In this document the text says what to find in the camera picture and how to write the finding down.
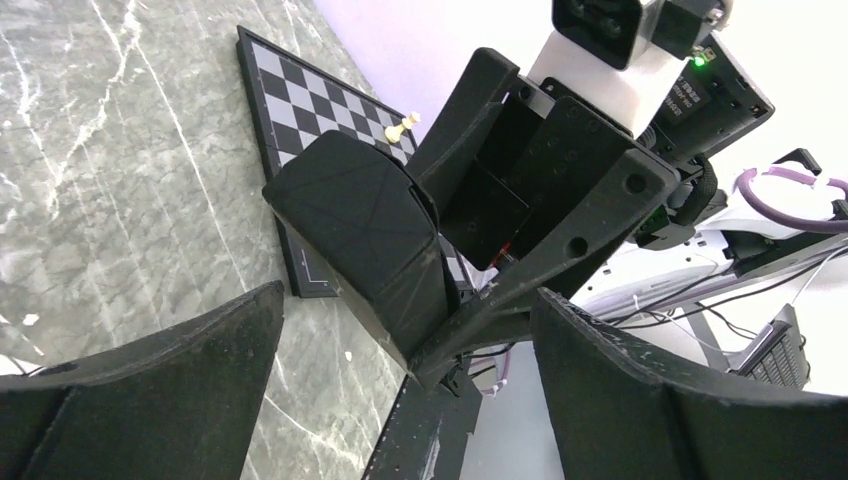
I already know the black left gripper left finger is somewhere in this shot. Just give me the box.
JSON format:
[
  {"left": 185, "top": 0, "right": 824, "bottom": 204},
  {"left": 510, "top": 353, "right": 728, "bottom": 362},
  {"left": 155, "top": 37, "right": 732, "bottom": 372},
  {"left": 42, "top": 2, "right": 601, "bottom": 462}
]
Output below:
[{"left": 1, "top": 281, "right": 285, "bottom": 479}]

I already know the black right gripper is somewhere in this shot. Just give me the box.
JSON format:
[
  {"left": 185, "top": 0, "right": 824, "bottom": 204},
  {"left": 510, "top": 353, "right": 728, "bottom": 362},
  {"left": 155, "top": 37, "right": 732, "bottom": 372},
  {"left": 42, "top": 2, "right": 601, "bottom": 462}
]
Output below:
[{"left": 407, "top": 47, "right": 680, "bottom": 387}]

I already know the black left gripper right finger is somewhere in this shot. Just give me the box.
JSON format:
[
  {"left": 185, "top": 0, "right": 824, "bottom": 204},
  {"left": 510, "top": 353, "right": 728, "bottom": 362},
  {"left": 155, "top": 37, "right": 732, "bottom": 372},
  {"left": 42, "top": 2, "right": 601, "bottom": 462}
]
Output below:
[{"left": 530, "top": 288, "right": 847, "bottom": 479}]

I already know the black glasses case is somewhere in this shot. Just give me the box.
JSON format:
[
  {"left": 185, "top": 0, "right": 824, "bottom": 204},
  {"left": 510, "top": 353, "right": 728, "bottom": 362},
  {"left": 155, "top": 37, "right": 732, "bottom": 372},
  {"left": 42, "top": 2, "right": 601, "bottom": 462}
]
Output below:
[{"left": 262, "top": 131, "right": 531, "bottom": 370}]

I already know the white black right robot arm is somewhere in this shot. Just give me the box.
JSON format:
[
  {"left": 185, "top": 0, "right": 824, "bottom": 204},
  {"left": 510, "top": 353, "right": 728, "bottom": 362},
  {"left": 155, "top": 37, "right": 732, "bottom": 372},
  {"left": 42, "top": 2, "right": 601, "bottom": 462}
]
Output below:
[{"left": 409, "top": 37, "right": 847, "bottom": 383}]

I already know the white chess pawn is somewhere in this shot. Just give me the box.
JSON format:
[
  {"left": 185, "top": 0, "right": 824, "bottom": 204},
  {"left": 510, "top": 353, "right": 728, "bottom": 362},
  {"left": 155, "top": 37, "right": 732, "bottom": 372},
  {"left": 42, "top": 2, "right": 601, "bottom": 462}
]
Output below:
[{"left": 384, "top": 111, "right": 421, "bottom": 143}]

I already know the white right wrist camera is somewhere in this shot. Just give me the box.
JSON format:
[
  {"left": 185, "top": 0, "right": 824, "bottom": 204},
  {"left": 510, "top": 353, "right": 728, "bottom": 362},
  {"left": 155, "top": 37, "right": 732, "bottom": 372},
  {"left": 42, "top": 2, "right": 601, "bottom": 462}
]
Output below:
[{"left": 527, "top": 0, "right": 733, "bottom": 136}]

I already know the black table front rail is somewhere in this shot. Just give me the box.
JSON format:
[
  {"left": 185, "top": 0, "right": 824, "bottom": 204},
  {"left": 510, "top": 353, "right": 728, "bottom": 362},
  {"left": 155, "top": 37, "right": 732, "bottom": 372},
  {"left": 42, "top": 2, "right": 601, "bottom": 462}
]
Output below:
[{"left": 362, "top": 372, "right": 482, "bottom": 480}]

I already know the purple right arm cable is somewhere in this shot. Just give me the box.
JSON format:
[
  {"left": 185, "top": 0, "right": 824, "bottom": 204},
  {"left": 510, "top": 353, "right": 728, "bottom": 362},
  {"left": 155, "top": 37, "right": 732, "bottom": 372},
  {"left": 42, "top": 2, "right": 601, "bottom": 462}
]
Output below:
[{"left": 736, "top": 165, "right": 848, "bottom": 234}]

